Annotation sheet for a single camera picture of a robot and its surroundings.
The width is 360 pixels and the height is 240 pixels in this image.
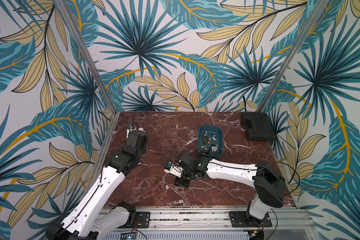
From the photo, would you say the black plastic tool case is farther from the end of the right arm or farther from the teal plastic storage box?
the end of the right arm

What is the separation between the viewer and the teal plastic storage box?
3.18ft

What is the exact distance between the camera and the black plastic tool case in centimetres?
105

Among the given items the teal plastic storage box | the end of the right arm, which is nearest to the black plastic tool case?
the teal plastic storage box

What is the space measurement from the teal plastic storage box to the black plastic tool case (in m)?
0.19
